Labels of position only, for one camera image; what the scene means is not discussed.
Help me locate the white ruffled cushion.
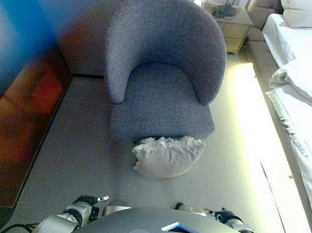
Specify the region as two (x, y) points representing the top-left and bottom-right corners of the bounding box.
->
(128, 129), (207, 186)

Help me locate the dark right robot hand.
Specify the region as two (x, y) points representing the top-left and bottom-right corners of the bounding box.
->
(206, 206), (245, 226)

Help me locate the dark wooden cabinet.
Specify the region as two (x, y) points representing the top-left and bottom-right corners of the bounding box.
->
(0, 0), (84, 233)

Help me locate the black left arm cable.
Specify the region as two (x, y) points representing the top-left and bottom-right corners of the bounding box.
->
(0, 218), (39, 233)

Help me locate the beige wooden nightstand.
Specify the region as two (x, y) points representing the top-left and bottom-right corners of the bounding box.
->
(196, 0), (255, 55)

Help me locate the grey metal lamp base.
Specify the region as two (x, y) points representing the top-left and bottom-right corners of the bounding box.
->
(210, 0), (238, 21)

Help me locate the beige upholstered bed frame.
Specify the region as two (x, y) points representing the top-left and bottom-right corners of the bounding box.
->
(217, 0), (312, 233)

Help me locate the grey upholstered tub armchair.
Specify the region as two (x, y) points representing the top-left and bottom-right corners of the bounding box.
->
(93, 0), (235, 155)

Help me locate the white bed sheet mattress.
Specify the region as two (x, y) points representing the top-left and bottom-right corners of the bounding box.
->
(257, 11), (312, 72)

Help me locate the dark left robot hand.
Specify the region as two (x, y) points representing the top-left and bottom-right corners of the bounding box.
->
(74, 191), (110, 209)

